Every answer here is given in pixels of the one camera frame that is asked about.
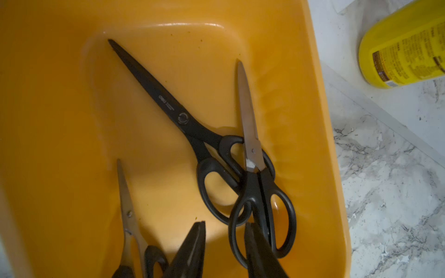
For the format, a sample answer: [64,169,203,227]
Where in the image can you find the small black scissors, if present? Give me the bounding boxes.
[113,159,169,278]

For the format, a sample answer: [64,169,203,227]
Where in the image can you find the yellow plastic storage box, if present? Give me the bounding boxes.
[1,1,351,278]

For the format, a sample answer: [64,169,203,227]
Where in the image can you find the all black scissors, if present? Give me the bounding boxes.
[108,39,246,225]

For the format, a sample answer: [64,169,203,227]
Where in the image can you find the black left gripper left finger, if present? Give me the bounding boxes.
[163,221,206,278]

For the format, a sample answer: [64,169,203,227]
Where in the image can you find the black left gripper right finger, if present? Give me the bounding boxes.
[244,222,288,278]

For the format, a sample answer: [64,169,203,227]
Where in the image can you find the yellow plastic canister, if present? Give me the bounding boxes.
[358,0,445,89]

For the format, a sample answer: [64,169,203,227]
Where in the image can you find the black handled steel scissors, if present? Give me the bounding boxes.
[228,60,297,268]

